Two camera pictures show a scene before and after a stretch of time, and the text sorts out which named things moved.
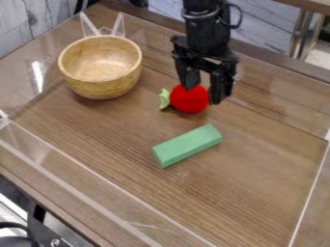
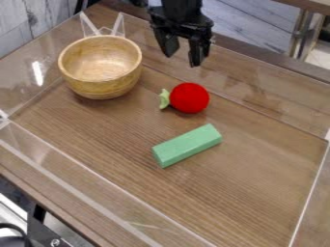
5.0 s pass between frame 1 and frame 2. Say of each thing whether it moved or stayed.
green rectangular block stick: stayed
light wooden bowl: stayed
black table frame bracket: stayed
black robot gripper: moved
